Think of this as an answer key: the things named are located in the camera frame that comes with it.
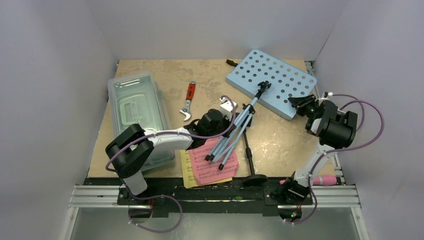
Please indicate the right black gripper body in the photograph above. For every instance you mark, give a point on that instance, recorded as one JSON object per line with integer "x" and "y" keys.
{"x": 305, "y": 105}

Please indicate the blue perforated music stand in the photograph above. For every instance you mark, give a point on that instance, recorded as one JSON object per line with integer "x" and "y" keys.
{"x": 277, "y": 134}

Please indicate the red handled adjustable wrench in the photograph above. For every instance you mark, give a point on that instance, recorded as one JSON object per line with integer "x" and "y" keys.
{"x": 188, "y": 99}

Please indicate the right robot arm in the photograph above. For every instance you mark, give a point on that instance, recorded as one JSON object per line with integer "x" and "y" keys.
{"x": 334, "y": 129}

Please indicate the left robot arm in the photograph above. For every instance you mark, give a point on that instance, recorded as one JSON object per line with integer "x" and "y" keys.
{"x": 129, "y": 151}

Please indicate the black microphone stand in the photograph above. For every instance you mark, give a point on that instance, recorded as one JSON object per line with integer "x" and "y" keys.
{"x": 253, "y": 179}

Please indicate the black yellow screwdriver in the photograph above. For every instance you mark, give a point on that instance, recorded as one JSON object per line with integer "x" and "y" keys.
{"x": 231, "y": 62}

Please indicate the pink sheet music page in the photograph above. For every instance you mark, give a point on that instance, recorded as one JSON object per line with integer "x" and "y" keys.
{"x": 207, "y": 148}

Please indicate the yellow sheet music page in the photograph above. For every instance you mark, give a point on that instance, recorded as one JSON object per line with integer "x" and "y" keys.
{"x": 198, "y": 172}

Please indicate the clear plastic storage box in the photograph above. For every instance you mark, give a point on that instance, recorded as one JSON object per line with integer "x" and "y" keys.
{"x": 137, "y": 99}

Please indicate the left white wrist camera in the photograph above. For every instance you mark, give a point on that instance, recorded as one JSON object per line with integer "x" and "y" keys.
{"x": 226, "y": 108}

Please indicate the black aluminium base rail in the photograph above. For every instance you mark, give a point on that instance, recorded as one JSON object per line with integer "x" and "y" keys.
{"x": 168, "y": 195}

